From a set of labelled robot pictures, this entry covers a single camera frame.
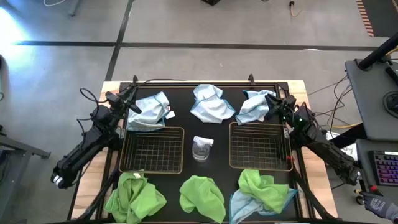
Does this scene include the dark mat with orange edge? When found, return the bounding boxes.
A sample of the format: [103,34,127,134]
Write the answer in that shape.
[356,0,398,38]

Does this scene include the black cart leg beam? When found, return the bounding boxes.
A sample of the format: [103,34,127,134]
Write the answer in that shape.
[326,123,369,149]

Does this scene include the grey cart shelf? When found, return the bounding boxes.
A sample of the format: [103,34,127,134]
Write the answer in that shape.
[344,58,398,142]

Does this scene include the person's hand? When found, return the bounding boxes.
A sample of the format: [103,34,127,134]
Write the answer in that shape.
[360,191,398,222]

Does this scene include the white paper sheet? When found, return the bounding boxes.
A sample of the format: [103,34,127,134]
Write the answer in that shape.
[325,130,358,162]

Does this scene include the black table mat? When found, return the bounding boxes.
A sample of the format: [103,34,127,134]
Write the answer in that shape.
[124,85,299,222]

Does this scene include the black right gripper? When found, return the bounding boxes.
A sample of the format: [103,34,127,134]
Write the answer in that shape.
[264,93,298,124]

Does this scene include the black metal pole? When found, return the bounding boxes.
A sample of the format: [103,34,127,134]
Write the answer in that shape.
[357,32,398,71]

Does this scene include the backlit computer keyboard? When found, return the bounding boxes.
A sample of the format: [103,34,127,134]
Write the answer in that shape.
[369,151,398,187]

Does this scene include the green microfiber towel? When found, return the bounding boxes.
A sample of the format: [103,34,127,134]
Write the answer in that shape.
[179,175,227,224]
[238,169,290,215]
[104,172,168,224]

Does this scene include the gold wire basket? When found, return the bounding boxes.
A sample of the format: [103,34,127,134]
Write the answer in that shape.
[118,126,185,175]
[228,121,294,172]

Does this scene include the grey metal leg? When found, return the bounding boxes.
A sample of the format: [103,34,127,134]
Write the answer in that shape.
[67,0,82,17]

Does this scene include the grey keyboard tray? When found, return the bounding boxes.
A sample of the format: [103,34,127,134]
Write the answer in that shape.
[355,138,398,219]

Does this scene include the light blue microfiber towel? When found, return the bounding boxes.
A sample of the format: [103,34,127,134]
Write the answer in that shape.
[229,188,299,224]
[126,91,176,132]
[189,83,236,124]
[235,89,277,126]

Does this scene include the black coiled cable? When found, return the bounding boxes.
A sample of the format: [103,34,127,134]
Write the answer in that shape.
[382,91,398,119]

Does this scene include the yellow floor cable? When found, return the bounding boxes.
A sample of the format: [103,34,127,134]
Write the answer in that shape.
[288,0,303,18]

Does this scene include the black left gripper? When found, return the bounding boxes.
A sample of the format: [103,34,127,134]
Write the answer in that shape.
[104,90,143,115]

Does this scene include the grey metal stand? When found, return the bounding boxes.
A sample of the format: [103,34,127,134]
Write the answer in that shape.
[0,124,52,160]

